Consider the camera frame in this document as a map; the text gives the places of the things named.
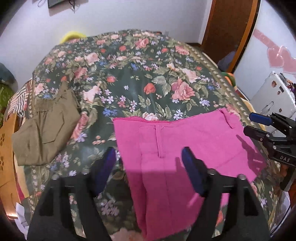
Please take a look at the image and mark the pink pants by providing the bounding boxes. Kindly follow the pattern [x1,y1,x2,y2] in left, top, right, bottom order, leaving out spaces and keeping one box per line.
[112,107,266,240]

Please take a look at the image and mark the white suitcase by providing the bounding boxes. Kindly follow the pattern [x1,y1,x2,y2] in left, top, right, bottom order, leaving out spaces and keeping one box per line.
[250,71,296,137]

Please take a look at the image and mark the brown cardboard box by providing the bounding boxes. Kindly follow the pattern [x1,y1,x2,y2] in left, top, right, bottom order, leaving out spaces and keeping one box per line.
[0,114,20,219]

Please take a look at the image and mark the orange yellow blanket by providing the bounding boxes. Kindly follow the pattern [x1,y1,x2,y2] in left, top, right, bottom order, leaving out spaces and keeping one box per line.
[219,70,250,103]

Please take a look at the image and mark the olive green folded garment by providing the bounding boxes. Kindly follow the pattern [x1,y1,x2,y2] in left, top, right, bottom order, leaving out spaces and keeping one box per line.
[11,82,80,166]

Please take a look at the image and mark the wooden door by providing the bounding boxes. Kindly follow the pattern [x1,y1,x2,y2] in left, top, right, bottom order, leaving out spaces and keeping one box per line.
[201,0,260,72]

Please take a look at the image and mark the green storage bag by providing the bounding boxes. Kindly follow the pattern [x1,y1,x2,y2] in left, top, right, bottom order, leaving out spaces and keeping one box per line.
[0,83,14,123]

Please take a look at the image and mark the floral bedspread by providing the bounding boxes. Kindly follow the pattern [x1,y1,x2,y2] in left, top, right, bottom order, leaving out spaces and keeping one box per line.
[11,30,289,240]

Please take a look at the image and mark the grey clothes pile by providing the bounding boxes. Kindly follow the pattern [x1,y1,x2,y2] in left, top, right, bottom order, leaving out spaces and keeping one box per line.
[0,63,15,87]

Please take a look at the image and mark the yellow round object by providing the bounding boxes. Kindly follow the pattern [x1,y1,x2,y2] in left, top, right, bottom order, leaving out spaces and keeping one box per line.
[60,31,86,44]

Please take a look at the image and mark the pink heart wall decoration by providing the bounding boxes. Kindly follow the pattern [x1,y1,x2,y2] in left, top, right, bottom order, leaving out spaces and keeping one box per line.
[253,29,295,76]

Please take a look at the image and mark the wall mounted television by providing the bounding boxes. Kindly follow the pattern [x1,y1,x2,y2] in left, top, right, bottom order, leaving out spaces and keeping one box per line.
[47,0,75,9]

